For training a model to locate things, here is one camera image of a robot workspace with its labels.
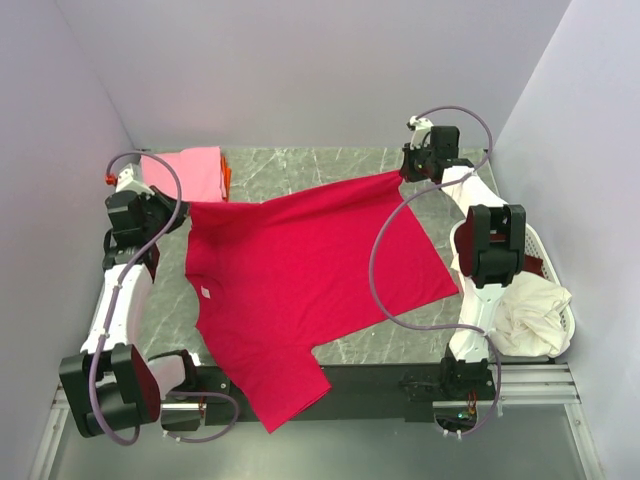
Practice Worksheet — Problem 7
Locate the crimson red t-shirt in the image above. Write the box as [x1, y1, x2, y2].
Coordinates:
[185, 172, 458, 432]

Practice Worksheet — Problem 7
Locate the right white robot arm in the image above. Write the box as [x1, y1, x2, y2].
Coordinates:
[400, 117, 526, 399]

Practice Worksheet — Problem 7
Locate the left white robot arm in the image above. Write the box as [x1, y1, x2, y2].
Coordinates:
[59, 164, 200, 438]

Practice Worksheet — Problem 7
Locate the folded pink t-shirt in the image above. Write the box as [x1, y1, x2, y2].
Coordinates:
[140, 147, 223, 202]

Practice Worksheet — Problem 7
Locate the dark maroon t-shirt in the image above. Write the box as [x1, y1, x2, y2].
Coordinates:
[449, 221, 545, 277]

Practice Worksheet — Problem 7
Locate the folded orange t-shirt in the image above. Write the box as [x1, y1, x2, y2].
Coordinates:
[221, 154, 232, 202]

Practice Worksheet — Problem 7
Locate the white laundry basket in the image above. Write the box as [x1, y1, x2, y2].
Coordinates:
[455, 239, 575, 359]

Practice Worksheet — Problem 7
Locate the cream white t-shirt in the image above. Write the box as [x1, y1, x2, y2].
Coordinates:
[449, 271, 573, 362]

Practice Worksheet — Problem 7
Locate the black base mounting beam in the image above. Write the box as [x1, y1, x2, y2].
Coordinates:
[159, 362, 496, 431]

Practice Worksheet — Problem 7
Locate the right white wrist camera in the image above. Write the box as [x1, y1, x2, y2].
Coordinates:
[407, 116, 434, 150]

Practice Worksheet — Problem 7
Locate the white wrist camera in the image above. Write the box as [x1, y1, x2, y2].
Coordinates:
[407, 116, 434, 150]
[105, 163, 153, 195]

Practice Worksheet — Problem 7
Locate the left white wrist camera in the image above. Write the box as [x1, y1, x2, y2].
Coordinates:
[105, 163, 153, 195]

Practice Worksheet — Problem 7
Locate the aluminium frame rail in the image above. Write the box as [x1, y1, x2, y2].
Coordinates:
[52, 364, 584, 411]

